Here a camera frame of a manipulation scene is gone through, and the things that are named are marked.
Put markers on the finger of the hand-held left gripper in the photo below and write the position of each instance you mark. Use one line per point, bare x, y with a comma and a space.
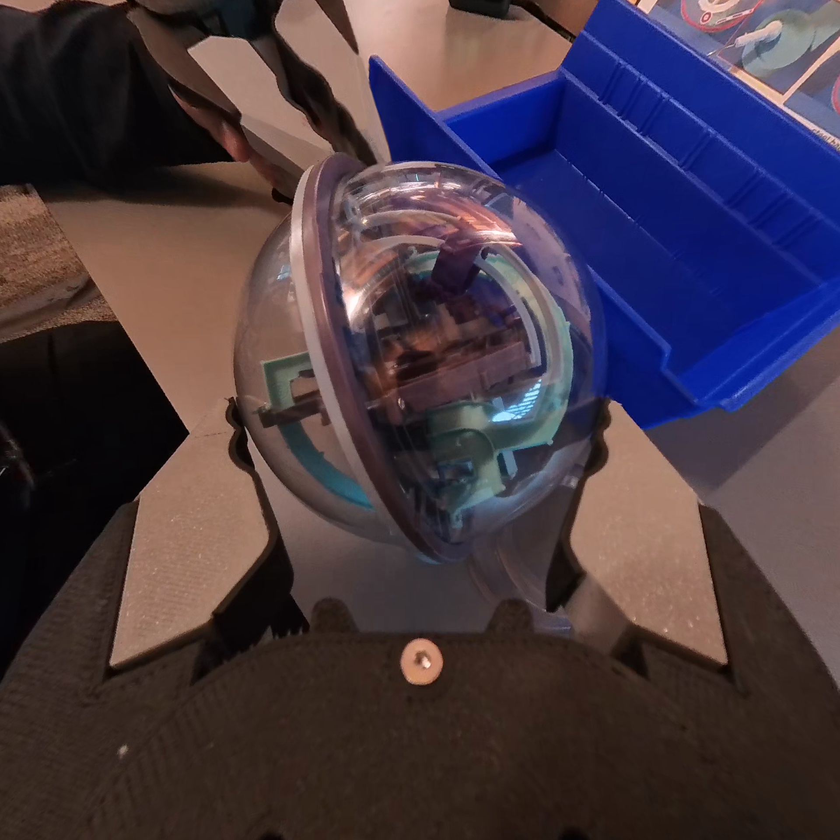
315, 29
256, 98

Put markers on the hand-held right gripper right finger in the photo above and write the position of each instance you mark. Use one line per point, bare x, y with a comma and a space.
643, 551

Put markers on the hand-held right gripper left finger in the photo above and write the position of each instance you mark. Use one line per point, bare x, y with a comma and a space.
190, 544

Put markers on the clear plastic maze ball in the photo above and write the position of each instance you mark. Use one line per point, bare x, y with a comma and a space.
420, 341

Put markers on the person's left hand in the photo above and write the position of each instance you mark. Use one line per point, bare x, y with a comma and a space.
229, 141

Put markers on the blue plastic bin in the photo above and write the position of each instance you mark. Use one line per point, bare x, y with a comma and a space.
656, 216

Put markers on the printed instruction sheet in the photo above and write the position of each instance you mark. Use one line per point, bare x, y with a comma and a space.
774, 46

